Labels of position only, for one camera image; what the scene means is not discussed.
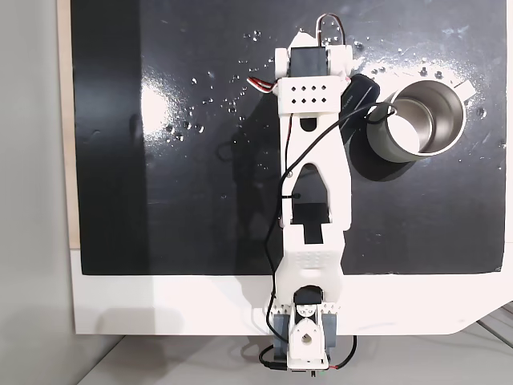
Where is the grey metal cup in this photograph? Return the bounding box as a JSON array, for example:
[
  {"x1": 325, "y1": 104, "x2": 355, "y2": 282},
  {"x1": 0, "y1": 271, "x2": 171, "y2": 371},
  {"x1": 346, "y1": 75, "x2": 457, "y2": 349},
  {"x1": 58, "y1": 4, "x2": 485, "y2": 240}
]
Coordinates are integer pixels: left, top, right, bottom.
[{"x1": 365, "y1": 79, "x2": 477, "y2": 164}]

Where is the black camera cable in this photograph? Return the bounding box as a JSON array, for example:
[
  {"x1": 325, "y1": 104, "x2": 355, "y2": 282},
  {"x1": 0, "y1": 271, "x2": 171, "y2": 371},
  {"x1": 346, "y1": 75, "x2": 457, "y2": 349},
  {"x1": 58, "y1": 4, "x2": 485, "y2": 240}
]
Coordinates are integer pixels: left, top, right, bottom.
[{"x1": 262, "y1": 102, "x2": 398, "y2": 362}]

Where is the black power cable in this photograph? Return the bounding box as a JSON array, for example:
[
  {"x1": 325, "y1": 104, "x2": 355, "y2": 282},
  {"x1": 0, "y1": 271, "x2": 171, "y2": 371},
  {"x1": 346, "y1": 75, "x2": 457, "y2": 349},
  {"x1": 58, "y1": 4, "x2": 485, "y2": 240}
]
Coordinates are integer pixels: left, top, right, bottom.
[{"x1": 258, "y1": 334, "x2": 358, "y2": 373}]

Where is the black glossy mat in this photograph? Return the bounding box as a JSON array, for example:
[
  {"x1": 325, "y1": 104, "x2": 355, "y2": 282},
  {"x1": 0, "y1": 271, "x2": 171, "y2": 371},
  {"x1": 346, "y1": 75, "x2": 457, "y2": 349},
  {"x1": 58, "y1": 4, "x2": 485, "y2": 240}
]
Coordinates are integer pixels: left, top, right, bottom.
[{"x1": 70, "y1": 0, "x2": 507, "y2": 278}]

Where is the grey table clamp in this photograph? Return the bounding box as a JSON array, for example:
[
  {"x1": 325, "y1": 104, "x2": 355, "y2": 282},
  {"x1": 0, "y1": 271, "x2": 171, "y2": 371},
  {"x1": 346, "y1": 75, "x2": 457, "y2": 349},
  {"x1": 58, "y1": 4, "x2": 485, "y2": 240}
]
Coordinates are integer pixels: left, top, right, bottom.
[{"x1": 271, "y1": 312, "x2": 338, "y2": 359}]

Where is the red white black servo wire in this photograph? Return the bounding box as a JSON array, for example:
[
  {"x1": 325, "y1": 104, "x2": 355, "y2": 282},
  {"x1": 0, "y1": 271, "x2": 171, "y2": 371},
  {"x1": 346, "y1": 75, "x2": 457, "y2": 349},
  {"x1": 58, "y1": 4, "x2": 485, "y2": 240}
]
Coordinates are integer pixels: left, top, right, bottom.
[{"x1": 245, "y1": 75, "x2": 281, "y2": 96}]

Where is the light wooden board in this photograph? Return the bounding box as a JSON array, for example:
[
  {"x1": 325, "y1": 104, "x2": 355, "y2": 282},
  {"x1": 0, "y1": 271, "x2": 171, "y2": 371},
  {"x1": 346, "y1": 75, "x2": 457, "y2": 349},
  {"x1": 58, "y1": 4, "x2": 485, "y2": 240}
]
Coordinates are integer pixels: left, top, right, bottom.
[{"x1": 57, "y1": 0, "x2": 82, "y2": 250}]

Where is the black oval camera box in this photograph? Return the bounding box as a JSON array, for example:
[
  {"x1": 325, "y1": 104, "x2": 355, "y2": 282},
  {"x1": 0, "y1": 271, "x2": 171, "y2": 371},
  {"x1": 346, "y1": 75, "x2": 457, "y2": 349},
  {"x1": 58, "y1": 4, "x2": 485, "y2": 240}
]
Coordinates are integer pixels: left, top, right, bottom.
[{"x1": 339, "y1": 73, "x2": 381, "y2": 142}]

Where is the red white gripper motor wire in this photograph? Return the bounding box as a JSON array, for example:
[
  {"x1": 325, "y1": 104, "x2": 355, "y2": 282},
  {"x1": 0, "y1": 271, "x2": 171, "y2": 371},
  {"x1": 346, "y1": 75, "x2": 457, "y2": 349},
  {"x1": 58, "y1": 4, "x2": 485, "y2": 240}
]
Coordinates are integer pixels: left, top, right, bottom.
[{"x1": 315, "y1": 13, "x2": 349, "y2": 46}]

